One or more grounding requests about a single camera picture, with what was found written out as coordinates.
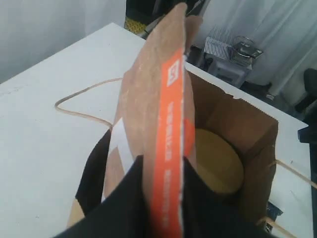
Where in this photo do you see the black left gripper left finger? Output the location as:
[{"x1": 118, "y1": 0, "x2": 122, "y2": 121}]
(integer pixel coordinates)
[{"x1": 57, "y1": 155, "x2": 155, "y2": 238}]

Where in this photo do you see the clear nut jar tan lid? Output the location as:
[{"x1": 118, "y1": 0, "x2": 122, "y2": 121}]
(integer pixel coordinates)
[{"x1": 195, "y1": 129, "x2": 244, "y2": 196}]

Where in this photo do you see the brown paper bag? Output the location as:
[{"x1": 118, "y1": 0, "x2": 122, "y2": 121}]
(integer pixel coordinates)
[{"x1": 54, "y1": 14, "x2": 317, "y2": 238}]

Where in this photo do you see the grey wire rack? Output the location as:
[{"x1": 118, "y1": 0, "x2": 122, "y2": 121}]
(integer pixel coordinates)
[{"x1": 204, "y1": 26, "x2": 234, "y2": 60}]

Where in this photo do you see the brown pouch orange label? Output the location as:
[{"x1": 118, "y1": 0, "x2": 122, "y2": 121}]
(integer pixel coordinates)
[{"x1": 101, "y1": 2, "x2": 196, "y2": 238}]

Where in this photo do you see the black box on stand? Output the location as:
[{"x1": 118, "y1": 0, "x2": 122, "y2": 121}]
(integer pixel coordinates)
[{"x1": 231, "y1": 42, "x2": 263, "y2": 66}]

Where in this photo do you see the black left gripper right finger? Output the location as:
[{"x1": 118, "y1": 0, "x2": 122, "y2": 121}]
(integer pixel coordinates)
[{"x1": 182, "y1": 157, "x2": 273, "y2": 238}]

